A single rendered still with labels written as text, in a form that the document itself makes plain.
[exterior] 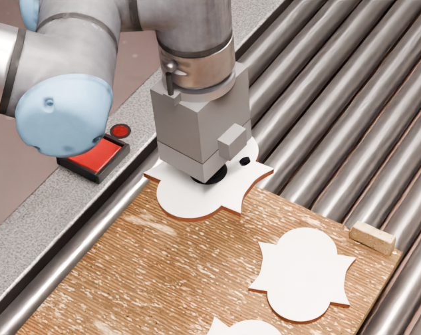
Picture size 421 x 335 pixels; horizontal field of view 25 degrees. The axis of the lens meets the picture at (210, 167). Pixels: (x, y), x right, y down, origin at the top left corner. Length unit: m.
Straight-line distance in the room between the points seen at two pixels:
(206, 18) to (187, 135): 0.15
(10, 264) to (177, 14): 0.52
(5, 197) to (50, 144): 1.81
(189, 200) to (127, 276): 0.22
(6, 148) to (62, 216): 1.41
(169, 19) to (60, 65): 0.14
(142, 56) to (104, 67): 2.15
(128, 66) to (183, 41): 2.03
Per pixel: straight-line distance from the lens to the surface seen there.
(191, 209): 1.05
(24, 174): 2.67
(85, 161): 1.39
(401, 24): 1.66
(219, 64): 0.94
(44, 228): 1.33
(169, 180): 1.08
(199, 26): 0.90
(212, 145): 1.01
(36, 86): 0.80
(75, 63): 0.81
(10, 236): 1.33
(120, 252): 1.27
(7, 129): 2.80
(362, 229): 1.27
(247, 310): 1.21
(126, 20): 0.90
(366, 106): 1.49
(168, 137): 1.02
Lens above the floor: 1.93
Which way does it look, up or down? 47 degrees down
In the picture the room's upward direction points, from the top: straight up
